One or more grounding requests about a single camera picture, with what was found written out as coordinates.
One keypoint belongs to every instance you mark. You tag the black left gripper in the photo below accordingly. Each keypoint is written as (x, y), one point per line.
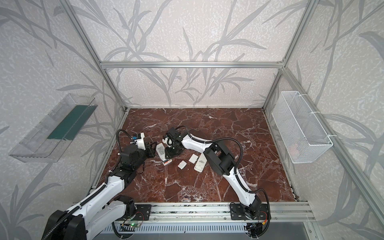
(151, 148)

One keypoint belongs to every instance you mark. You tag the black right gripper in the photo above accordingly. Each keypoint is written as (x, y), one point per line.
(171, 148)

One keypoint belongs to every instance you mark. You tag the white remote with display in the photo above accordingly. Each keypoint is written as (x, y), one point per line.
(160, 149)

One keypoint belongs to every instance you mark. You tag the white battery cover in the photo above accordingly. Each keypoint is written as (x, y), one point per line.
(193, 159)
(182, 165)

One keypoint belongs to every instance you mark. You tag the white remote being unloaded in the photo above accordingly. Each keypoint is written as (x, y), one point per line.
(201, 163)

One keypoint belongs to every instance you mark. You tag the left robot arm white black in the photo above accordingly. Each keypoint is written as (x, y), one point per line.
(64, 225)

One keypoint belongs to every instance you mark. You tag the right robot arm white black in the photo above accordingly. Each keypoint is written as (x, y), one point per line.
(221, 160)

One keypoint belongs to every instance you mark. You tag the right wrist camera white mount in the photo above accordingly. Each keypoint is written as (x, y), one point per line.
(165, 141)

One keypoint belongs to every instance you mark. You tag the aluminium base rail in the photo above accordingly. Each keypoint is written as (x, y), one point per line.
(197, 213)

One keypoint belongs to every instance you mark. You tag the small circuit board with wires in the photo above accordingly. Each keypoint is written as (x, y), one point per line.
(129, 227)

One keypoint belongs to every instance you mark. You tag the clear plastic wall tray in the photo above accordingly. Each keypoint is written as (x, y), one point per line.
(47, 142)

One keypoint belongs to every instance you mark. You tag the aluminium horizontal frame bar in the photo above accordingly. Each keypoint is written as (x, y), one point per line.
(224, 65)

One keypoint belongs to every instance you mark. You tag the white wire mesh basket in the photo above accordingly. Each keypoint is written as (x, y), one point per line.
(301, 131)

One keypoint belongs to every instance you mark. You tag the aluminium frame post left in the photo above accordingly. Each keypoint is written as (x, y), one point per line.
(70, 12)

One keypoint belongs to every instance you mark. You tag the aluminium frame post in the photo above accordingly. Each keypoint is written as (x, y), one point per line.
(70, 12)
(307, 15)

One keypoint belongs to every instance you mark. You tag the aluminium frame post right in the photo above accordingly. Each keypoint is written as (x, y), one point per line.
(307, 15)

